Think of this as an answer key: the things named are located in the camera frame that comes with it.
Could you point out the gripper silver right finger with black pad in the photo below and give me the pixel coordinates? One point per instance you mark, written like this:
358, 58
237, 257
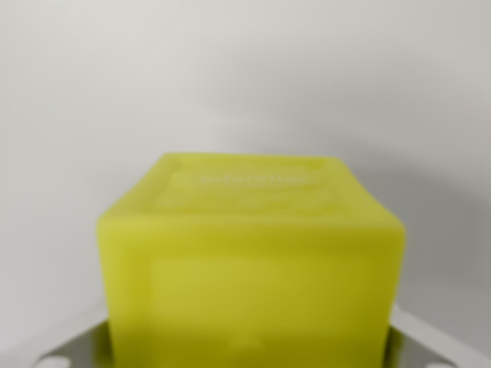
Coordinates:
414, 345

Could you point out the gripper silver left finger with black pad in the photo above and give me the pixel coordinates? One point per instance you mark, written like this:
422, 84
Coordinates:
86, 349

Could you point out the yellow plastic cube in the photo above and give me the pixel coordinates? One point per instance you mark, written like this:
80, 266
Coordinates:
249, 276

